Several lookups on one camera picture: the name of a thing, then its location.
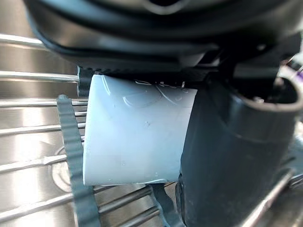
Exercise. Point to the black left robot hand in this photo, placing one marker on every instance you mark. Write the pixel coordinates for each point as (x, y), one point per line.
(227, 146)

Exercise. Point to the white cup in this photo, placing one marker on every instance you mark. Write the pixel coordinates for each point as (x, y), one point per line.
(132, 132)

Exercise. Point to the round metal sink drain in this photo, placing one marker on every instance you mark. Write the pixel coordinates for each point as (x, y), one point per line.
(59, 175)

